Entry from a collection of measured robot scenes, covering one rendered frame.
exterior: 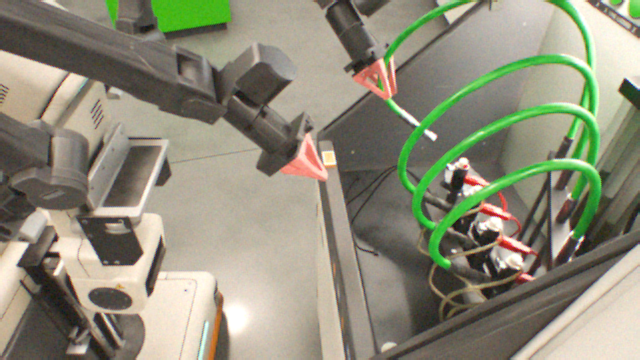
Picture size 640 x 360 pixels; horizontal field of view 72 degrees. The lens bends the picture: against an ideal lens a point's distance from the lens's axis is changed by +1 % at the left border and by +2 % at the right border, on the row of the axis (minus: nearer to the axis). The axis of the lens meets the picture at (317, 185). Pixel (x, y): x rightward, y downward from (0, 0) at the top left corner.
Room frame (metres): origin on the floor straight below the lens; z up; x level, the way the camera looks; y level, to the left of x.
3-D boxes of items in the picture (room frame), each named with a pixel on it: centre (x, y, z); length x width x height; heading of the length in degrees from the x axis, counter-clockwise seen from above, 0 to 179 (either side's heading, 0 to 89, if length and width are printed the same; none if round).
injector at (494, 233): (0.51, -0.30, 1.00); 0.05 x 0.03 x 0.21; 96
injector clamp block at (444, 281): (0.55, -0.30, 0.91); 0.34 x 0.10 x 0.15; 6
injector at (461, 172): (0.67, -0.28, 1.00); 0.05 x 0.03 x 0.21; 96
